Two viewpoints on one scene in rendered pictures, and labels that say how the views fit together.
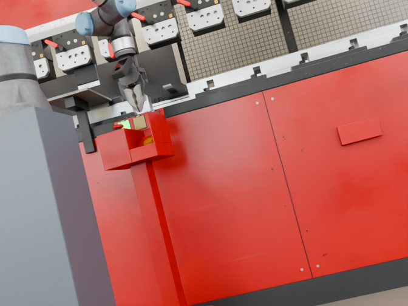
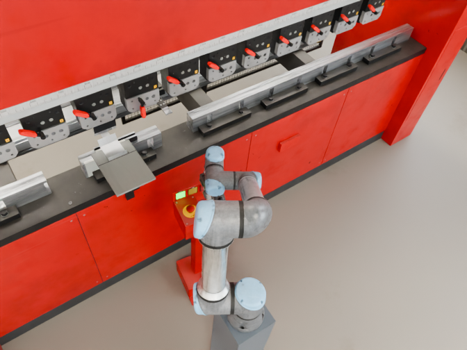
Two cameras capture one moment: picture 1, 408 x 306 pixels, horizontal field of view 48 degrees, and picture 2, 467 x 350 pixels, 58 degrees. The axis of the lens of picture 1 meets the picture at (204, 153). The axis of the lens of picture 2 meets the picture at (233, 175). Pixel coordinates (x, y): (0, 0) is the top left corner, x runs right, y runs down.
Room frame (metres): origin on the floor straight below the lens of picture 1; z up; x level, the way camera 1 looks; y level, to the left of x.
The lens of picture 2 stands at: (0.72, 0.94, 2.46)
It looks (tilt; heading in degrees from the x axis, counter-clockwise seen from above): 52 degrees down; 313
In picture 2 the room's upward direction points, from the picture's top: 7 degrees clockwise
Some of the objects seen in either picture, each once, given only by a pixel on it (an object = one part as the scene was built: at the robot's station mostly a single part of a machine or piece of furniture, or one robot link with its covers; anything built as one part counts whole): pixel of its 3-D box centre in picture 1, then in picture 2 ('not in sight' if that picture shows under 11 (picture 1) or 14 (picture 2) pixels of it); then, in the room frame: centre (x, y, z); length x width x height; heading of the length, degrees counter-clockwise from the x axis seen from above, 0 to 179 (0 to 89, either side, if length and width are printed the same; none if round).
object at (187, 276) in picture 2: not in sight; (199, 276); (1.56, 0.23, 0.06); 0.25 x 0.20 x 0.12; 164
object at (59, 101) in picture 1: (79, 100); (123, 167); (1.85, 0.44, 1.00); 0.26 x 0.18 x 0.01; 173
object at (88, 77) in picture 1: (87, 77); (103, 123); (1.99, 0.42, 1.13); 0.10 x 0.02 x 0.10; 83
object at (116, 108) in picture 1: (108, 118); (121, 151); (1.99, 0.36, 0.92); 0.39 x 0.06 x 0.10; 83
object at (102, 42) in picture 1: (116, 37); (137, 87); (1.97, 0.25, 1.26); 0.15 x 0.09 x 0.17; 83
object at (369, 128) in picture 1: (359, 131); (289, 142); (1.70, -0.58, 0.59); 0.15 x 0.02 x 0.07; 83
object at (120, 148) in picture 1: (134, 138); (199, 210); (1.59, 0.22, 0.75); 0.20 x 0.16 x 0.18; 74
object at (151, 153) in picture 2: (102, 125); (125, 164); (1.93, 0.39, 0.89); 0.30 x 0.05 x 0.03; 83
